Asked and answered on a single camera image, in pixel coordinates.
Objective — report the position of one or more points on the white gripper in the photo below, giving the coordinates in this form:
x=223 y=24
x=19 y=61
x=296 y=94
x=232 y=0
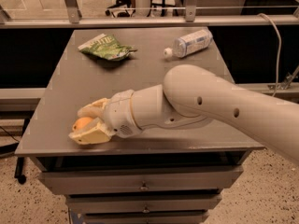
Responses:
x=119 y=115

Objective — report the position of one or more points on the orange fruit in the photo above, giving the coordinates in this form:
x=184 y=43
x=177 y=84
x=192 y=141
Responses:
x=81 y=123

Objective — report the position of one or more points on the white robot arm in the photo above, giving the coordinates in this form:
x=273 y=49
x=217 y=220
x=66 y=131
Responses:
x=190 y=97

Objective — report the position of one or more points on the green chip bag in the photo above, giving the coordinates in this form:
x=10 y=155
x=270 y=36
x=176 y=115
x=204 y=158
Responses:
x=106 y=47

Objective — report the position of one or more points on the black stand leg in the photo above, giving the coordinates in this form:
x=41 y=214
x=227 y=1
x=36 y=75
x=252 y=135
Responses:
x=21 y=178

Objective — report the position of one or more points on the grey drawer cabinet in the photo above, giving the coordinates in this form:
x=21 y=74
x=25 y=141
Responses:
x=158 y=177

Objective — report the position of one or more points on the metal window railing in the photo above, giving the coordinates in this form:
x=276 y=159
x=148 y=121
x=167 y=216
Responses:
x=91 y=13

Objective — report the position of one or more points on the clear plastic water bottle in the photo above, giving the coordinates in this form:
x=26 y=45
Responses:
x=189 y=44

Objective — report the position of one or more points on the black office chair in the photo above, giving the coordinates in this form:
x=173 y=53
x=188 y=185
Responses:
x=120 y=0

